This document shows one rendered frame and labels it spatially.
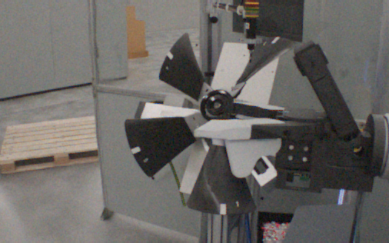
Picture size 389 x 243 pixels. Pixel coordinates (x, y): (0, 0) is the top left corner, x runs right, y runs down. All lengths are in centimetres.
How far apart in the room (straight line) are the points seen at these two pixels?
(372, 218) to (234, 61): 114
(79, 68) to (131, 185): 427
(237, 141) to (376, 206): 182
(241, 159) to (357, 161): 14
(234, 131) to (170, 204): 220
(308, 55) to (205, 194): 86
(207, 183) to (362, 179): 83
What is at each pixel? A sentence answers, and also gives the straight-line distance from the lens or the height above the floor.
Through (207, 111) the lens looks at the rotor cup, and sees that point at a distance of 130.
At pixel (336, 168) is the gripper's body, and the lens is 45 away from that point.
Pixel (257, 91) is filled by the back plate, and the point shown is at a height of 119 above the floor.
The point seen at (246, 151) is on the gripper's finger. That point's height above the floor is 144.
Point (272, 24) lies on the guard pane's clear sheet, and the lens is 198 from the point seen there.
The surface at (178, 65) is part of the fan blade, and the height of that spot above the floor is 131.
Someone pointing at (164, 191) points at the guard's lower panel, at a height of 34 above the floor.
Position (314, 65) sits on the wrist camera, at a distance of 42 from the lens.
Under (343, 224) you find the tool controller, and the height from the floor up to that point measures 125.
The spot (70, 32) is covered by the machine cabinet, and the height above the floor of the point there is 95.
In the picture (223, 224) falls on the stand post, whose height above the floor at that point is 66.
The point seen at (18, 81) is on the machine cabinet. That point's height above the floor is 27.
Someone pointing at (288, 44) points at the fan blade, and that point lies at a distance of 138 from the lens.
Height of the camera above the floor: 160
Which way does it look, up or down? 19 degrees down
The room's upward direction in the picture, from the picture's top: straight up
